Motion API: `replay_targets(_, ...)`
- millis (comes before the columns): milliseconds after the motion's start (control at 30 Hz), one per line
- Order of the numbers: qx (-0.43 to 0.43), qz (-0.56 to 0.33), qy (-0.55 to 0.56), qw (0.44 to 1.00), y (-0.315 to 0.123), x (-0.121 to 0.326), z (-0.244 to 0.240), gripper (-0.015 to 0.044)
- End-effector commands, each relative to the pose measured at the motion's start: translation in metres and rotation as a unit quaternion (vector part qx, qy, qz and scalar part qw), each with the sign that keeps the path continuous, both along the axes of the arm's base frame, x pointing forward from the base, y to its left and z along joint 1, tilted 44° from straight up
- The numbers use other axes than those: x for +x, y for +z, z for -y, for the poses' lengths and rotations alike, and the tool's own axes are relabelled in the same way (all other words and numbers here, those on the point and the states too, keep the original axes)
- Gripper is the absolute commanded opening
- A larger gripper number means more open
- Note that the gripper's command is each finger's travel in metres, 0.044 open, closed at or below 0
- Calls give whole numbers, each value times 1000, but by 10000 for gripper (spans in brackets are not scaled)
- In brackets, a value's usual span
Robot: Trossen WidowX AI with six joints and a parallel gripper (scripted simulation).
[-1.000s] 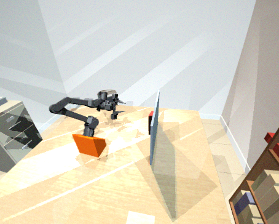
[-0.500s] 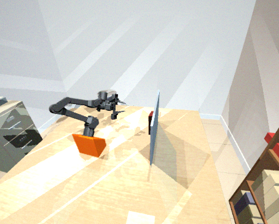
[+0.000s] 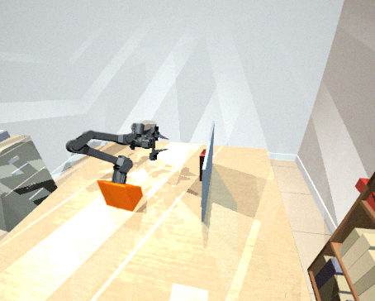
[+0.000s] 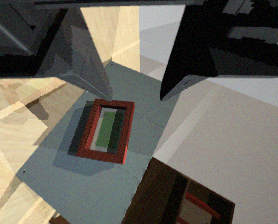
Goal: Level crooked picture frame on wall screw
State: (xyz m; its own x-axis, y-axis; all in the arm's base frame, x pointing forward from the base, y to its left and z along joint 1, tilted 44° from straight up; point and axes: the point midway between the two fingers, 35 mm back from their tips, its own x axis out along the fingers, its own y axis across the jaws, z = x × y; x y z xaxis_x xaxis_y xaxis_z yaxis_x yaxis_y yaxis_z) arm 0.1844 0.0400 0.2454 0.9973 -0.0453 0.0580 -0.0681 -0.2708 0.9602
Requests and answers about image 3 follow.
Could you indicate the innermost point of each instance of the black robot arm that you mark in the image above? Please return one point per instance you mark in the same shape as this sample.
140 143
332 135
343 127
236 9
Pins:
122 164

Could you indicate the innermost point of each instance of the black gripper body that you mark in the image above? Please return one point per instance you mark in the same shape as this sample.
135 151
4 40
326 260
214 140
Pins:
151 144

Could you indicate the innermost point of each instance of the red picture frame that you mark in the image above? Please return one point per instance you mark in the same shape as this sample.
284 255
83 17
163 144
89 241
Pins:
201 161

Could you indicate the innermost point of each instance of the black flat panel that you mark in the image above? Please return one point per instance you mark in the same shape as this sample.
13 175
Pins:
206 170

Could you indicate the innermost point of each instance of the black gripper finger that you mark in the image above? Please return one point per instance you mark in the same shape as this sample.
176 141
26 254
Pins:
160 136
156 152

